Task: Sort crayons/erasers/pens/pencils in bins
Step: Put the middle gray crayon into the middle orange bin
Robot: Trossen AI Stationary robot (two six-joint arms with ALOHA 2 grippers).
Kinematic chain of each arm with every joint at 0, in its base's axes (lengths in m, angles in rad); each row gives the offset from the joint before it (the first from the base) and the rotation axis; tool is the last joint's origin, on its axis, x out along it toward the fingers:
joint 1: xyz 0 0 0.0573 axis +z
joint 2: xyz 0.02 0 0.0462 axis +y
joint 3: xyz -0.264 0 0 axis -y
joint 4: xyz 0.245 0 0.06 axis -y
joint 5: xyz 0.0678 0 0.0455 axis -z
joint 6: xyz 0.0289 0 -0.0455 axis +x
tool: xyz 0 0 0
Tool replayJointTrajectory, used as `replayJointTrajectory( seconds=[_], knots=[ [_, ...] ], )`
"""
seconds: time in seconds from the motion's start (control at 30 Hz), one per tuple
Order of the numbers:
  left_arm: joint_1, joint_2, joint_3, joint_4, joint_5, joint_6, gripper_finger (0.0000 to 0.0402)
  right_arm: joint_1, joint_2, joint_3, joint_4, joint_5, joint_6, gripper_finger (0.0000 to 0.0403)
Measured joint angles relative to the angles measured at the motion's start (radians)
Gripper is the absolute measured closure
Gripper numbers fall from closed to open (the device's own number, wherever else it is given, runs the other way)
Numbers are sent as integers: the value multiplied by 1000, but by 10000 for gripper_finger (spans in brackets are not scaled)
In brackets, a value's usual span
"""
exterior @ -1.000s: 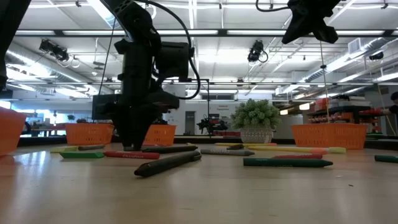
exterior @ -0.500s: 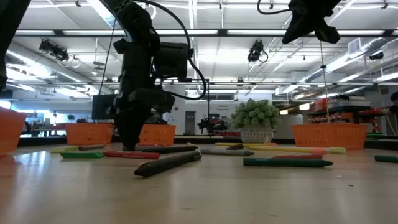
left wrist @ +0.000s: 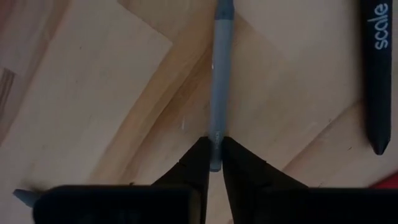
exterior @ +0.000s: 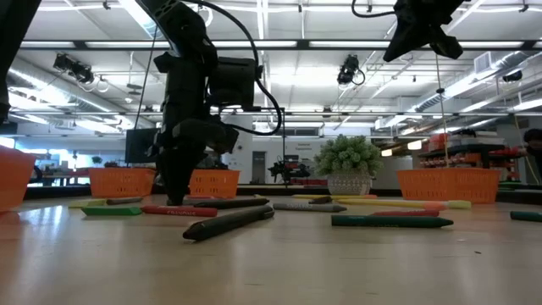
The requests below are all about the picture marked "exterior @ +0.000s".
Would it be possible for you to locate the black pen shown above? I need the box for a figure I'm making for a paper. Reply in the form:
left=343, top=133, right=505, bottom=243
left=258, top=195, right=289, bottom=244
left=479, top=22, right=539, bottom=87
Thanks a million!
left=193, top=197, right=271, bottom=210
left=182, top=205, right=275, bottom=242

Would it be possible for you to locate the shelf with orange boxes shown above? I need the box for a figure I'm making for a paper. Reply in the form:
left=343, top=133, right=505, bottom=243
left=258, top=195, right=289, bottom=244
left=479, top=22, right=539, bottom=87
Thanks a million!
left=417, top=130, right=524, bottom=181

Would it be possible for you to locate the red pen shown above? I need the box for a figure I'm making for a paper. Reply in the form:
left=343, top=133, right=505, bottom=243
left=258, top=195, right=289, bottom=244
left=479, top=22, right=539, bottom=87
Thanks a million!
left=141, top=205, right=218, bottom=218
left=372, top=209, right=440, bottom=218

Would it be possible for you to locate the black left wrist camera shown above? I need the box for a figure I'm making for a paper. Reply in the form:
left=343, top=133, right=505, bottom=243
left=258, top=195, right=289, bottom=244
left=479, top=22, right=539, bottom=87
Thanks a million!
left=209, top=57, right=260, bottom=110

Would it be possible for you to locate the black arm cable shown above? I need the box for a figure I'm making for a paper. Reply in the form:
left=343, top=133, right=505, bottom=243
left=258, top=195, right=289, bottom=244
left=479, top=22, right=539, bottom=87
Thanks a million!
left=351, top=0, right=397, bottom=19
left=185, top=0, right=284, bottom=137

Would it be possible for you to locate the yellow hanging rope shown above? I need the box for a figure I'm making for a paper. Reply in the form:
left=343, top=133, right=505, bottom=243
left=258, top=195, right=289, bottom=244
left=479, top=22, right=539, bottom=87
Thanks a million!
left=434, top=53, right=451, bottom=169

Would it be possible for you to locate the black monitor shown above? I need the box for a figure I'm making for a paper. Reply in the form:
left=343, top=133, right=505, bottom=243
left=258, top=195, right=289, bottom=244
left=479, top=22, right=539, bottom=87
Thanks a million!
left=124, top=128, right=161, bottom=165

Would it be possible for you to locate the person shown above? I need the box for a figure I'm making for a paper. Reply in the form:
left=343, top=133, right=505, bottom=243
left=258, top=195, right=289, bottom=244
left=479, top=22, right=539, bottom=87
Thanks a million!
left=521, top=128, right=542, bottom=184

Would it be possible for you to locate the green artificial potted plant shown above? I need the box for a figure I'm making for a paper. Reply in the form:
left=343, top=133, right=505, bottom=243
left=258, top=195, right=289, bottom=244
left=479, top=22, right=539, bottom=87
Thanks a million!
left=312, top=134, right=384, bottom=197

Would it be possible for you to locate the white pencil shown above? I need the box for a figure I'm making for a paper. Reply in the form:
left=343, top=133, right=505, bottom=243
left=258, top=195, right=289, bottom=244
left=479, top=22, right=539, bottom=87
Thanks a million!
left=351, top=198, right=472, bottom=210

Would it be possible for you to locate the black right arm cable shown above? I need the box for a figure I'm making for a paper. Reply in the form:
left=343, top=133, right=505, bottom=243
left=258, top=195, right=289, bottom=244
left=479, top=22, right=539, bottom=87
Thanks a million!
left=351, top=0, right=397, bottom=19

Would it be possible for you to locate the white round pillar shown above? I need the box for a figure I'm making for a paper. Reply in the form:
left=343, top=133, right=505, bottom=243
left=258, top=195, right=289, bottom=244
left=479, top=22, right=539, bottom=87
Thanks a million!
left=224, top=116, right=254, bottom=184

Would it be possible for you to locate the orange plastic slotted bin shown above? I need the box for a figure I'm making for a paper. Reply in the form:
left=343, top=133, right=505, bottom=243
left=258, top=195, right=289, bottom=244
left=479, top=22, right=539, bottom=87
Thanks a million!
left=189, top=169, right=241, bottom=199
left=87, top=167, right=157, bottom=199
left=396, top=168, right=501, bottom=204
left=0, top=146, right=37, bottom=213

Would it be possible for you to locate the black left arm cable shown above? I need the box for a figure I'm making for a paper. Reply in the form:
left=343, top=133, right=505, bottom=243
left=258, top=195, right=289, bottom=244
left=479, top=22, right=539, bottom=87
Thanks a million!
left=185, top=0, right=284, bottom=137

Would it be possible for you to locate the black hanging cable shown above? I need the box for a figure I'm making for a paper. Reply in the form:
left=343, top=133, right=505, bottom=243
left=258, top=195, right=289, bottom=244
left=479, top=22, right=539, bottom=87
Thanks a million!
left=133, top=25, right=158, bottom=130

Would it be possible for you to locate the green eraser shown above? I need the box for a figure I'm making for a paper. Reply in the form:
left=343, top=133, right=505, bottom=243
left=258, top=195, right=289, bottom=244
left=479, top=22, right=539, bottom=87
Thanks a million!
left=80, top=205, right=143, bottom=217

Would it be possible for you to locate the grey pen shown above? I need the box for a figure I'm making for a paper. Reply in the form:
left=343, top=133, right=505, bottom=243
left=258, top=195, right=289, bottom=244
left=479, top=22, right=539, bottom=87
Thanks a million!
left=273, top=202, right=348, bottom=214
left=105, top=196, right=145, bottom=206

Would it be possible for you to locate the dark green crayon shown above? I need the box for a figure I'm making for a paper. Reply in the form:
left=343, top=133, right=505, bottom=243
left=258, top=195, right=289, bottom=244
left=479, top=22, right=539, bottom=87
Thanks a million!
left=330, top=214, right=455, bottom=229
left=510, top=210, right=542, bottom=223

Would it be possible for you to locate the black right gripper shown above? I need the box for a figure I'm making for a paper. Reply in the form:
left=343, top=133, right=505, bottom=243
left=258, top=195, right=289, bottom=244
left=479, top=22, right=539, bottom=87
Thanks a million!
left=383, top=0, right=467, bottom=63

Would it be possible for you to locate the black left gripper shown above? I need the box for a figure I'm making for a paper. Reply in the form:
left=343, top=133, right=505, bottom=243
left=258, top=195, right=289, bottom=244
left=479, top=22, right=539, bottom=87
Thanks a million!
left=154, top=50, right=239, bottom=207

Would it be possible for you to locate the grey door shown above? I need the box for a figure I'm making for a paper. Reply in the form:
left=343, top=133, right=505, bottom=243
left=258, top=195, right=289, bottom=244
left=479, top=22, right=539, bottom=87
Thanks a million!
left=252, top=151, right=267, bottom=184

